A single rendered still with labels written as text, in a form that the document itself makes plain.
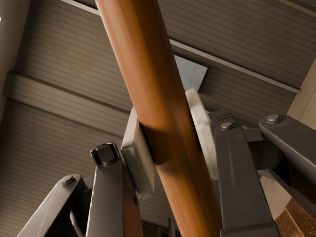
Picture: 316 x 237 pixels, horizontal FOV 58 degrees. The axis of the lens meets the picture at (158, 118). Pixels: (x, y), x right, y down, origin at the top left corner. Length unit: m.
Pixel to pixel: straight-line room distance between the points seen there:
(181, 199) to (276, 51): 3.70
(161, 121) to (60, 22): 3.55
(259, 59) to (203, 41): 0.72
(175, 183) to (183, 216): 0.02
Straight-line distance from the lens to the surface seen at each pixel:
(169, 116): 0.15
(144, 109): 0.15
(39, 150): 4.08
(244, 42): 3.70
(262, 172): 3.65
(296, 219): 2.12
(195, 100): 0.17
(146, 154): 0.16
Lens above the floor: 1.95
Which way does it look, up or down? 7 degrees down
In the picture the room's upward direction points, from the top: 70 degrees counter-clockwise
